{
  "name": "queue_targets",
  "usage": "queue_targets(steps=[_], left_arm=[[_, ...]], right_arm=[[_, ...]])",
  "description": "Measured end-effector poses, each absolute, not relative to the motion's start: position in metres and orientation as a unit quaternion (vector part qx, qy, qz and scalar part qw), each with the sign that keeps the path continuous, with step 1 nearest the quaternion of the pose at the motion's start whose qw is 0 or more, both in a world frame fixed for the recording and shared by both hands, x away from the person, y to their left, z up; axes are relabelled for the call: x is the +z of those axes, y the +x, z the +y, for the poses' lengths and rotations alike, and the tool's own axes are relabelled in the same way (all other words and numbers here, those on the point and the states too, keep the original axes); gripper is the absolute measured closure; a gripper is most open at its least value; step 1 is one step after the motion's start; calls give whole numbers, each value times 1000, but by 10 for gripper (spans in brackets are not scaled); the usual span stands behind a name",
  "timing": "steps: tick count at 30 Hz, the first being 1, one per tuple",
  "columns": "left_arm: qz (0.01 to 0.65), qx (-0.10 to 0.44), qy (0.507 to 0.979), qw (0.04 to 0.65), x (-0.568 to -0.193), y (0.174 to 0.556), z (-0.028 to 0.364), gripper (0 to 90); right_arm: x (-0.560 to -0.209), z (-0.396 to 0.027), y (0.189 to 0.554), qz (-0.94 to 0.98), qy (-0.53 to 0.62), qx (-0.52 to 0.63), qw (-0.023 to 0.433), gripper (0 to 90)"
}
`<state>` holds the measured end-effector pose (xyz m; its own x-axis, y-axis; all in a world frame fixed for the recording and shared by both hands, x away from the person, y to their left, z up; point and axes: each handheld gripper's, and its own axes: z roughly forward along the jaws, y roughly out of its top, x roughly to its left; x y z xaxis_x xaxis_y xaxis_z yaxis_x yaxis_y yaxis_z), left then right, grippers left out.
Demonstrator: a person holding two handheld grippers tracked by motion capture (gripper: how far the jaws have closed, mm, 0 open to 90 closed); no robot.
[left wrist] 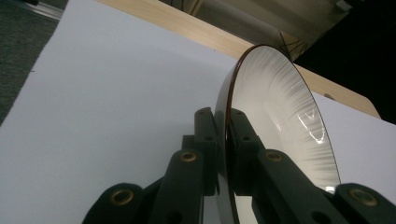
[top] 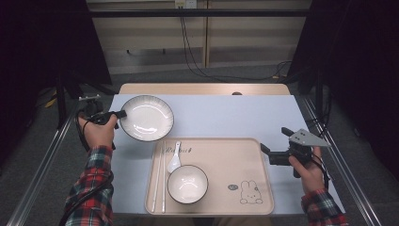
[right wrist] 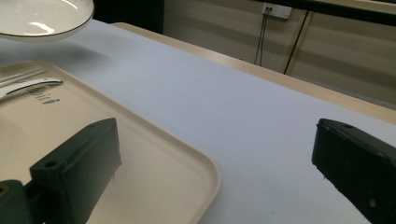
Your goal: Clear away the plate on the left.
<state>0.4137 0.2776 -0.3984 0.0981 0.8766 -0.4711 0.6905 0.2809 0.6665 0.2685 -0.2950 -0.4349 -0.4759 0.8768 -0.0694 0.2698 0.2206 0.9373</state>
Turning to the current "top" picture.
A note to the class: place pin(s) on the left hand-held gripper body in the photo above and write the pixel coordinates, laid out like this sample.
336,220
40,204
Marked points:
94,113

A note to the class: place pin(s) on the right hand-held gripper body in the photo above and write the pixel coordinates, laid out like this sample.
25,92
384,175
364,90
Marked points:
298,153

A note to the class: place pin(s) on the white plate with dark rim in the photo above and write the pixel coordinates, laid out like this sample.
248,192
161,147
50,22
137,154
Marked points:
147,117

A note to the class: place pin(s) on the beige tray with rabbit print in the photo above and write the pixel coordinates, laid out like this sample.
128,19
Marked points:
229,163

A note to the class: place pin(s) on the white ceramic spoon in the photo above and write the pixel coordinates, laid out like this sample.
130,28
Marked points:
174,164

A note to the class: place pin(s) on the white bowl with dark rim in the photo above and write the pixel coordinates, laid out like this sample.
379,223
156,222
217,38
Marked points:
187,184

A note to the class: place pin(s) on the person's left hand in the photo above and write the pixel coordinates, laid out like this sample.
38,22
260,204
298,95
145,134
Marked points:
98,135

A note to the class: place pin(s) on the person's right hand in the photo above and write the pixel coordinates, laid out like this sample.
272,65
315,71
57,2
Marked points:
312,175

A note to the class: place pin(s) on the black metal stand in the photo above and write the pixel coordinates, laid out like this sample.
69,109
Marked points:
319,94
61,103

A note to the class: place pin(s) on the light blue table mat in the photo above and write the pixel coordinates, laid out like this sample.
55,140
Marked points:
219,116

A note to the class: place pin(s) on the dark curtain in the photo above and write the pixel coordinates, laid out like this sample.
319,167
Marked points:
37,47
360,62

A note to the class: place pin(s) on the black horizontal bar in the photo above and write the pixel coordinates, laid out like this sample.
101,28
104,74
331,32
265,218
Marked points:
156,13

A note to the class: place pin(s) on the aluminium floor rail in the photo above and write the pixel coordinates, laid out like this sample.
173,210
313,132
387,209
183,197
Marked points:
40,175
351,179

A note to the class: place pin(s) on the wooden upright post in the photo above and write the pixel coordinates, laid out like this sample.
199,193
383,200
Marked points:
205,37

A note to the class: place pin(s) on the white wall socket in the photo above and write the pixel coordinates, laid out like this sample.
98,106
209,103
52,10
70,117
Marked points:
185,3

